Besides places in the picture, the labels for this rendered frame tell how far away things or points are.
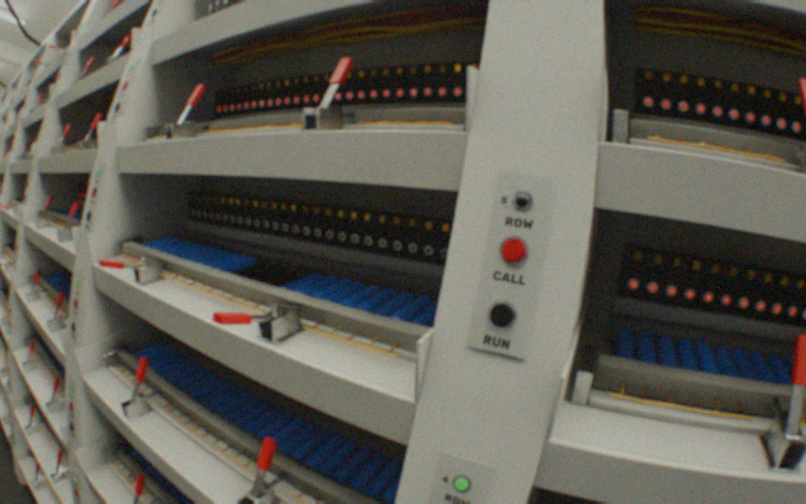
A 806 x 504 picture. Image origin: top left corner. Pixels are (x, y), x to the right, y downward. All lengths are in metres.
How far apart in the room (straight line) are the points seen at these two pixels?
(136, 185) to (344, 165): 0.50
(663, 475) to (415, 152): 0.30
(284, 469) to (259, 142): 0.35
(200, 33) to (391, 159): 0.43
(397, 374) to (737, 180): 0.29
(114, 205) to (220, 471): 0.47
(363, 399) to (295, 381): 0.07
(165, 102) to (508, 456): 0.76
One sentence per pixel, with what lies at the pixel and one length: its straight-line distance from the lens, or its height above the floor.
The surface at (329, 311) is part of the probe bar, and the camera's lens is 0.39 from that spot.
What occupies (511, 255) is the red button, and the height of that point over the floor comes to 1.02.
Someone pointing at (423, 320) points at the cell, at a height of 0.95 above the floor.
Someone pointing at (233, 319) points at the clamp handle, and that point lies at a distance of 0.35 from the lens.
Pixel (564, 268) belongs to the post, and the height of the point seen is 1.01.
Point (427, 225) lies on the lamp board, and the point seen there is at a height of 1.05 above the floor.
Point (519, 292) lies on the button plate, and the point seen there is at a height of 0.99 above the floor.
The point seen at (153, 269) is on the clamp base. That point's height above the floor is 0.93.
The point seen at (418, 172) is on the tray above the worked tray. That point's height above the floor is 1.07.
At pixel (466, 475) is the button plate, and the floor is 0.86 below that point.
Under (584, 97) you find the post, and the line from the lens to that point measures 0.31.
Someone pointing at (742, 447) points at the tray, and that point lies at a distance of 0.34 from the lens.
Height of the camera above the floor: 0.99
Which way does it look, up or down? 3 degrees up
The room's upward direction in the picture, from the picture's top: 11 degrees clockwise
